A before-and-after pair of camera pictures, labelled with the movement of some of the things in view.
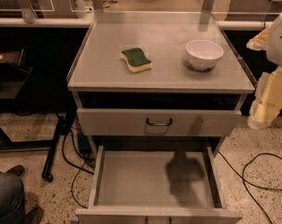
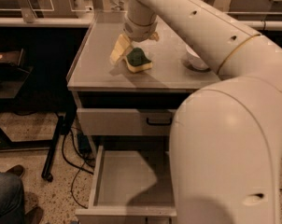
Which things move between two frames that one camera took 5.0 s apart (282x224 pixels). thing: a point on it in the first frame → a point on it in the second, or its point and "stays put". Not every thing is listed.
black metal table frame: [6, 143] stays put
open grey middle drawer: [157, 185] stays put
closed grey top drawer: [156, 122] stays put
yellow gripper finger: [260, 41] → [139, 33]
